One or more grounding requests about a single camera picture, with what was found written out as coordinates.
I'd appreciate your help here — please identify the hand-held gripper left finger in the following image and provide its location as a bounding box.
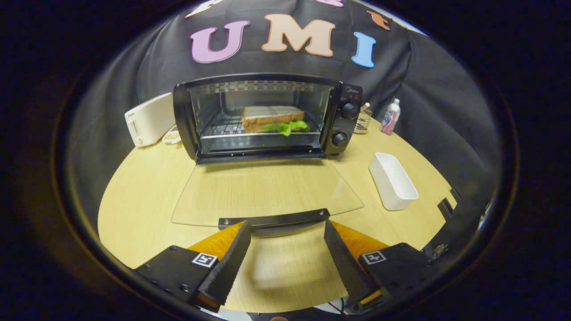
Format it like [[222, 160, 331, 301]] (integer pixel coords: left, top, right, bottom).
[[133, 220, 252, 313]]

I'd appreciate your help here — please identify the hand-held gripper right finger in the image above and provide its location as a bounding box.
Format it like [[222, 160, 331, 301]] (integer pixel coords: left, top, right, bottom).
[[323, 219, 447, 308]]

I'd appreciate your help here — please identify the black toaster oven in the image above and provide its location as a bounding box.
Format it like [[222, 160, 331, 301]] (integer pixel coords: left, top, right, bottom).
[[171, 73, 365, 237]]

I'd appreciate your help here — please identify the lettuce bread sandwich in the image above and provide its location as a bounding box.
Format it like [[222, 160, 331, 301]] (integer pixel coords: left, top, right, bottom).
[[241, 105, 310, 136]]

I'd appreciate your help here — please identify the white bread toaster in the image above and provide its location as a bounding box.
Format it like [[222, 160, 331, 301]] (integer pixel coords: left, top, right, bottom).
[[124, 92, 177, 148]]

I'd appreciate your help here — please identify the white plastic tray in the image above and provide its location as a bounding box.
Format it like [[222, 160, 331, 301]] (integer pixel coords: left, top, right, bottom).
[[368, 152, 419, 211]]

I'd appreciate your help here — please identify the pink white spray bottle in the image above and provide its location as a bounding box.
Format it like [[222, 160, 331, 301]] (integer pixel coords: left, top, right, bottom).
[[380, 98, 401, 136]]

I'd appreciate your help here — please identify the black backdrop cloth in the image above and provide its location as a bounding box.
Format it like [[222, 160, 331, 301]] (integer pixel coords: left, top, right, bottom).
[[67, 0, 502, 250]]

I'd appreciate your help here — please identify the small wire mesh basket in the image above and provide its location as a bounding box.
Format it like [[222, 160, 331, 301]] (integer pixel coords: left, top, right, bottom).
[[355, 103, 373, 134]]

